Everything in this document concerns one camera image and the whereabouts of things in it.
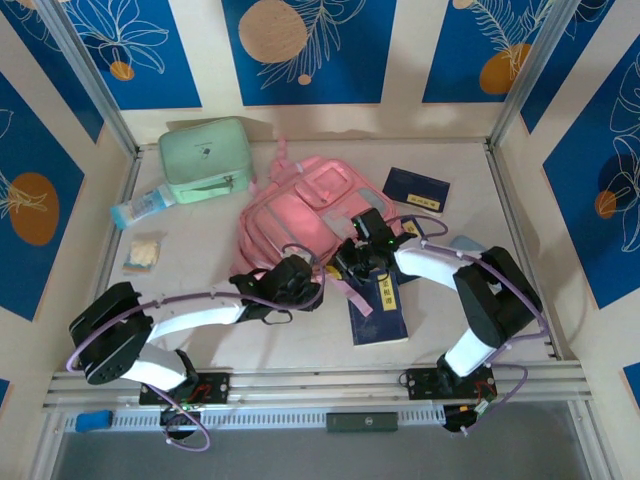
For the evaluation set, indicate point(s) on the blue book with yellow label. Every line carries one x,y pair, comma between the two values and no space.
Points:
415,187
380,320
416,227

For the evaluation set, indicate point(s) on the pink school backpack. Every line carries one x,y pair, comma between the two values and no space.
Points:
300,220

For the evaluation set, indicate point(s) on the light blue fabric pouch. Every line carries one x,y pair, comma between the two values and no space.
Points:
467,244

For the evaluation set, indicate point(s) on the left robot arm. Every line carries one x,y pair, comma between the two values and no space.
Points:
195,315

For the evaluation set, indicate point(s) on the dark green metal plate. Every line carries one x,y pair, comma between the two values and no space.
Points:
362,422

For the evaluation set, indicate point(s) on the clear snack packet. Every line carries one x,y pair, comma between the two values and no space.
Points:
144,255

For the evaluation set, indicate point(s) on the mint green zip pouch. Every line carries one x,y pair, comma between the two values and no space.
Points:
200,155

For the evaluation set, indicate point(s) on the blue foam block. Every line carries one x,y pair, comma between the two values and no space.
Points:
93,421

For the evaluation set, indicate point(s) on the aluminium table edge rail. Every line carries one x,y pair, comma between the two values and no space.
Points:
320,382

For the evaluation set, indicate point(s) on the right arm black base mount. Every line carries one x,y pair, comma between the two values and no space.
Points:
422,382

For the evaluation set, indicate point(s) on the aluminium side rail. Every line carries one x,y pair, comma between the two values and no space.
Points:
520,235
122,215

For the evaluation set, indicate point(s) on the blue floral wall panel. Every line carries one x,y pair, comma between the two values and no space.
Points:
470,55
150,55
590,200
565,70
60,90
35,240
320,55

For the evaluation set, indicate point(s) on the aluminium frame post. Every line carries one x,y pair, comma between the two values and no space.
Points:
530,80
95,85

